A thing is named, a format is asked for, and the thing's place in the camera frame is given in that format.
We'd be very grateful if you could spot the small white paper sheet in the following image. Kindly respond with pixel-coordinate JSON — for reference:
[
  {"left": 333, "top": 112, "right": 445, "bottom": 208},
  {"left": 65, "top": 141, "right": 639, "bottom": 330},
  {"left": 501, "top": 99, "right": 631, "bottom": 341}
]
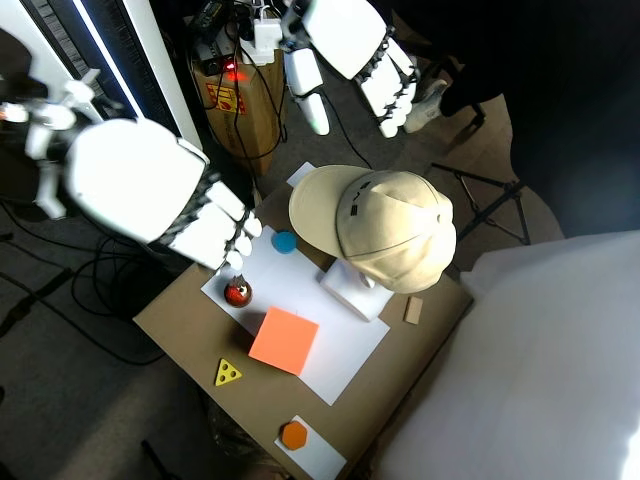
[
  {"left": 286, "top": 161, "right": 319, "bottom": 187},
  {"left": 273, "top": 414, "right": 348, "bottom": 480}
]

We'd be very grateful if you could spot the small plain wooden block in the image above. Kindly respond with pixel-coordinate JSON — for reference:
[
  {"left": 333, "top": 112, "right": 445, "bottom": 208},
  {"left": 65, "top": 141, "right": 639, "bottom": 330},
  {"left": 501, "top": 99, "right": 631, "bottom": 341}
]
[{"left": 403, "top": 295, "right": 424, "bottom": 325}]

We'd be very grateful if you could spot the blue round disc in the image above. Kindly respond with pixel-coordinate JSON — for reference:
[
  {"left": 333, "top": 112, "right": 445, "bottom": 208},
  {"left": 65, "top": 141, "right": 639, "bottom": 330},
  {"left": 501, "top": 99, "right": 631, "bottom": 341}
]
[{"left": 271, "top": 230, "right": 298, "bottom": 255}]

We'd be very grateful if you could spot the black tripod stand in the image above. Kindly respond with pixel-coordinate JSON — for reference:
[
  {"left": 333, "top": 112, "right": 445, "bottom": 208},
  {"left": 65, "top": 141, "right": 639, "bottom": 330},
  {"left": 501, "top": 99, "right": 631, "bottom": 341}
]
[{"left": 429, "top": 162, "right": 531, "bottom": 246}]

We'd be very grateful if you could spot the large white paper sheet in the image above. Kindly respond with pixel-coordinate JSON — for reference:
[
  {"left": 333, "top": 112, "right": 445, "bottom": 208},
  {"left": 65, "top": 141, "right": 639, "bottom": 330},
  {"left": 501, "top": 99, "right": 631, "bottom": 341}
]
[{"left": 200, "top": 224, "right": 392, "bottom": 407}]

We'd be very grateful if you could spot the brown cardboard box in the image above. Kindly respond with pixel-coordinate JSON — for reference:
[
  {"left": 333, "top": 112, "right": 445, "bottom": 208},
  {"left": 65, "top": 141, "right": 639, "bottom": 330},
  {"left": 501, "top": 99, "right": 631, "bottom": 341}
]
[{"left": 192, "top": 47, "right": 289, "bottom": 176}]

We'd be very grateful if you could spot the person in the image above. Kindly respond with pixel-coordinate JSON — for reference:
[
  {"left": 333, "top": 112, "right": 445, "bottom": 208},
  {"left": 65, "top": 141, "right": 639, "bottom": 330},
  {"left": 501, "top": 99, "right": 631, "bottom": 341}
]
[{"left": 403, "top": 29, "right": 506, "bottom": 135}]

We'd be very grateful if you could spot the white power adapter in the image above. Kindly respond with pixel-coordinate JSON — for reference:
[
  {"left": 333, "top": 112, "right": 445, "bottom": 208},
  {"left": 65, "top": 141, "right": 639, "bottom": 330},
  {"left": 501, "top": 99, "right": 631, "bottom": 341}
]
[{"left": 252, "top": 17, "right": 285, "bottom": 66}]

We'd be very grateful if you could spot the orange octagon block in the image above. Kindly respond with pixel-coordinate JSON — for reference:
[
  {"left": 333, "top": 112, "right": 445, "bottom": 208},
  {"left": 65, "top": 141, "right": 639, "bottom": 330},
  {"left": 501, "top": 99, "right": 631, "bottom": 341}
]
[{"left": 280, "top": 420, "right": 309, "bottom": 451}]

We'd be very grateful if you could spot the orange cube block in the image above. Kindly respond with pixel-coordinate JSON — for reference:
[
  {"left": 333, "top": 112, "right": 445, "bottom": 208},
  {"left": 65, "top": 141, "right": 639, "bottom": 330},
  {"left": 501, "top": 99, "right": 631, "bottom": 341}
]
[{"left": 247, "top": 306, "right": 320, "bottom": 377}]

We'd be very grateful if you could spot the black device with red light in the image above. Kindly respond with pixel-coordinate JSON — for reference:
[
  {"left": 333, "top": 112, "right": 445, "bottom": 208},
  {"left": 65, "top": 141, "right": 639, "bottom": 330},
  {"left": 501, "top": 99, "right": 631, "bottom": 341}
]
[{"left": 194, "top": 42, "right": 251, "bottom": 81}]

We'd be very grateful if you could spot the white black framed panel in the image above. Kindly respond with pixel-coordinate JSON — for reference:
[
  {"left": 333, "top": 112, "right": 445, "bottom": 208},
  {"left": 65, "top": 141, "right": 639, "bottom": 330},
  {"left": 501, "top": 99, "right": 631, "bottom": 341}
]
[{"left": 0, "top": 0, "right": 204, "bottom": 151}]

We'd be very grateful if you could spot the white rounded object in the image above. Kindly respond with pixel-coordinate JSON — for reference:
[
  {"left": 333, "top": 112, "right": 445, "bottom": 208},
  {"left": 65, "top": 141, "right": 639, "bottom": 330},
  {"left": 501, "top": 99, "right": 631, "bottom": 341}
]
[{"left": 319, "top": 257, "right": 396, "bottom": 323}]

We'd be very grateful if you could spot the beige baseball cap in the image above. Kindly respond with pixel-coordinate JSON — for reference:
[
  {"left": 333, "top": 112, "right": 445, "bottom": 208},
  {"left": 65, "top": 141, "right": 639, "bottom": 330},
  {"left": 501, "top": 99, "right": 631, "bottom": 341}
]
[{"left": 288, "top": 164, "right": 458, "bottom": 295}]

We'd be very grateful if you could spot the black floor stand leg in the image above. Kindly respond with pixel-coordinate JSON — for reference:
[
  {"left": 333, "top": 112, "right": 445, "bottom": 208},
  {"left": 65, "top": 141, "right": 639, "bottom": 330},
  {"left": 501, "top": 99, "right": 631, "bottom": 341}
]
[{"left": 0, "top": 267, "right": 74, "bottom": 336}]

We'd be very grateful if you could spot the red shiny round toy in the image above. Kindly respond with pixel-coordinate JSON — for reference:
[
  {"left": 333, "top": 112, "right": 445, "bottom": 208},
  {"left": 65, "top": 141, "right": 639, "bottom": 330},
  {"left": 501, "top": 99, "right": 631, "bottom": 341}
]
[{"left": 223, "top": 273, "right": 253, "bottom": 308}]

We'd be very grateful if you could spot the black floor cable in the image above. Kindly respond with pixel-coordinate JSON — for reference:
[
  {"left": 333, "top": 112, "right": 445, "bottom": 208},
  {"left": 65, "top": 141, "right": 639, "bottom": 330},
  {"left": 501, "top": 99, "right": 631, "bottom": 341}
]
[{"left": 69, "top": 234, "right": 166, "bottom": 366}]

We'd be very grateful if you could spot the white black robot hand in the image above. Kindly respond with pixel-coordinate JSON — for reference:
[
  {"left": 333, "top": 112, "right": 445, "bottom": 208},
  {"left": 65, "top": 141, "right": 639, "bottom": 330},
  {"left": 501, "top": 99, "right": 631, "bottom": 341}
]
[
  {"left": 282, "top": 0, "right": 420, "bottom": 140},
  {"left": 64, "top": 118, "right": 264, "bottom": 272}
]

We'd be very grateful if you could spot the yellow triangle block with holes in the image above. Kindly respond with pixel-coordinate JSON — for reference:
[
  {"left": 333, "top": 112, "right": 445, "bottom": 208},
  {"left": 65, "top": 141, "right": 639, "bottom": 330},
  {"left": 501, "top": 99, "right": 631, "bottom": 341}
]
[{"left": 214, "top": 357, "right": 244, "bottom": 388}]

